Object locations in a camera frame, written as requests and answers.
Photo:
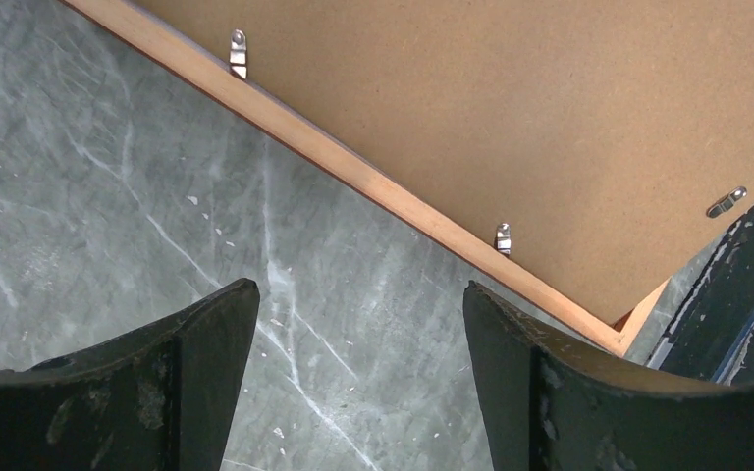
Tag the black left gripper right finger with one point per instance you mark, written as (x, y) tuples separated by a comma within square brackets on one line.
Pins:
[(550, 401)]

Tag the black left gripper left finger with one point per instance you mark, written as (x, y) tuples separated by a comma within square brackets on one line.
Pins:
[(160, 397)]

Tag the brown backing board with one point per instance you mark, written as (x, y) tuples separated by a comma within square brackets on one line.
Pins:
[(600, 131)]

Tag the wooden picture frame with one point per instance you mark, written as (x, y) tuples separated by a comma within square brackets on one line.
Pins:
[(186, 60)]

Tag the metal frame turn clip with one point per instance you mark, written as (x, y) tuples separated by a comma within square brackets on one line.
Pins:
[(503, 239), (238, 55), (726, 202)]

